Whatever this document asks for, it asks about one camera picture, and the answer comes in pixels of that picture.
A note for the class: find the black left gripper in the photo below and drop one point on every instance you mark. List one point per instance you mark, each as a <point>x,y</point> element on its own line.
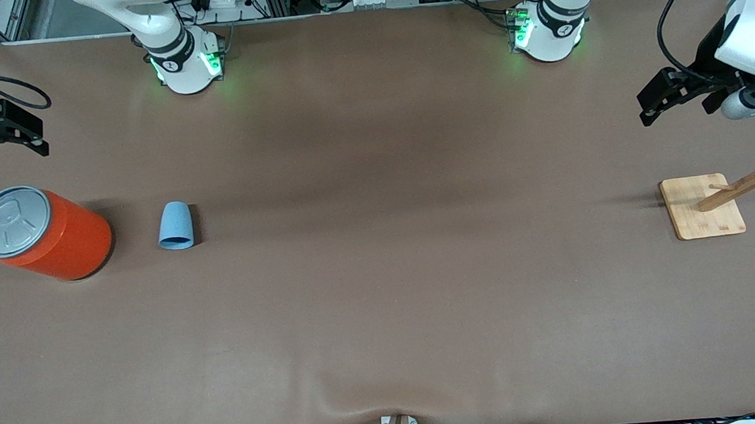
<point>711,63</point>

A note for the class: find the light blue plastic cup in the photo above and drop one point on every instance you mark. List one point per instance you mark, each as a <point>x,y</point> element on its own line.
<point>175,224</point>

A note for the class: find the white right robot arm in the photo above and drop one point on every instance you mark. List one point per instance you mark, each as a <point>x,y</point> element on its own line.
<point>184,72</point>

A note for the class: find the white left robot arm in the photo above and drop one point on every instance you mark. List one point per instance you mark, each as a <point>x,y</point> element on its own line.
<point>552,36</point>

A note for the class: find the wooden cup rack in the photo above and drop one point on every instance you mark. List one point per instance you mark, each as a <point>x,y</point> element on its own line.
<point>700,207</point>

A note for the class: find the orange can-shaped container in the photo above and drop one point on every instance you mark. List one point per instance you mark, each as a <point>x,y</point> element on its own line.
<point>63,243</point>

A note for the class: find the white power strip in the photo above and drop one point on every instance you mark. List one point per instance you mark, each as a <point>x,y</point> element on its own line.
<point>371,0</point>

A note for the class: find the brown table mat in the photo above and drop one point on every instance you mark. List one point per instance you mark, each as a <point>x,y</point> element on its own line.
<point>385,306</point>

